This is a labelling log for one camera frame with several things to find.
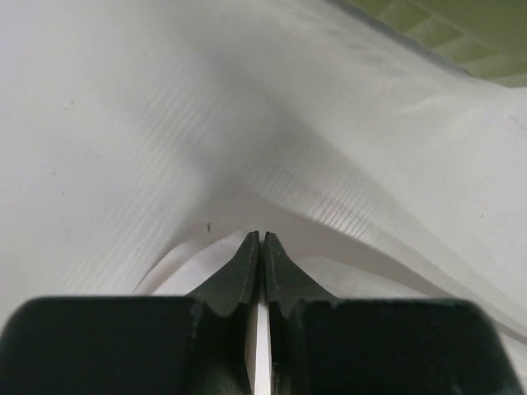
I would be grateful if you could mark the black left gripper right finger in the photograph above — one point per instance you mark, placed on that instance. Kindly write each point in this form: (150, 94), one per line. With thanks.
(321, 344)

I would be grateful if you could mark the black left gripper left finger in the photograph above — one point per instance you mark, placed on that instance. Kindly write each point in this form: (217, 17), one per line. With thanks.
(191, 344)

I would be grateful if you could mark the white green-sleeved Charlie Brown shirt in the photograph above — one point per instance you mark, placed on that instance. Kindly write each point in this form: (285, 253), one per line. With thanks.
(141, 140)

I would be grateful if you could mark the olive green plastic bin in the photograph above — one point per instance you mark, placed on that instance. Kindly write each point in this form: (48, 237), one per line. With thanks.
(487, 39)

